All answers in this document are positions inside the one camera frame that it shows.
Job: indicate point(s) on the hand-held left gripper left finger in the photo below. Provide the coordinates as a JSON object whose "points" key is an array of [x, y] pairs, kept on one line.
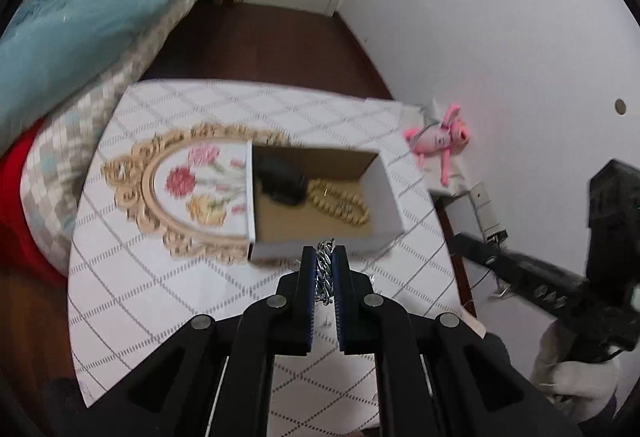
{"points": [[308, 287]]}

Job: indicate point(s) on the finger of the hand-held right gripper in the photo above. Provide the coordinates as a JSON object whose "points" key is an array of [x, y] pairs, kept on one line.
{"points": [[520, 269]]}

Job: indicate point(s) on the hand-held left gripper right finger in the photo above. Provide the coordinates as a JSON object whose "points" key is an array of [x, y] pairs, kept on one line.
{"points": [[340, 289]]}

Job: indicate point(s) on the cardboard box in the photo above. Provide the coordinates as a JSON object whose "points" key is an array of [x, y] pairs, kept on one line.
{"points": [[300, 229]]}

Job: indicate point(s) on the person's right hand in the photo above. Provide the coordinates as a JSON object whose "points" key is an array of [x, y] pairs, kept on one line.
{"points": [[575, 374]]}

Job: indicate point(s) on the black pouch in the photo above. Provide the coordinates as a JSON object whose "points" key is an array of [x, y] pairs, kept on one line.
{"points": [[280, 179]]}

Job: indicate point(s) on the white grid tablecloth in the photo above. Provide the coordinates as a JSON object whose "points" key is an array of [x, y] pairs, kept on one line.
{"points": [[165, 297]]}

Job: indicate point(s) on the pink plush toy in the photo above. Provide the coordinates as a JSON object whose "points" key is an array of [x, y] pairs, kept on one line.
{"points": [[437, 139]]}

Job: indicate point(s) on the checked bed sheet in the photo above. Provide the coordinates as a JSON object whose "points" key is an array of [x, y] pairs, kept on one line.
{"points": [[60, 157]]}

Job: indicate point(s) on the red cloth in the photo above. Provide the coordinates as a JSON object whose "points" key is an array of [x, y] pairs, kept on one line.
{"points": [[20, 197]]}

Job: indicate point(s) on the light blue blanket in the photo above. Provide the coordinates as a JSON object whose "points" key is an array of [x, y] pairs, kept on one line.
{"points": [[65, 32]]}

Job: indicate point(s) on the round wall cap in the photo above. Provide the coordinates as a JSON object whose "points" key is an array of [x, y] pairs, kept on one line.
{"points": [[620, 106]]}

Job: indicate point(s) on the oval floral tray gold frame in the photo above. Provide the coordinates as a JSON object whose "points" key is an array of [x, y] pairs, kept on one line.
{"points": [[175, 182]]}

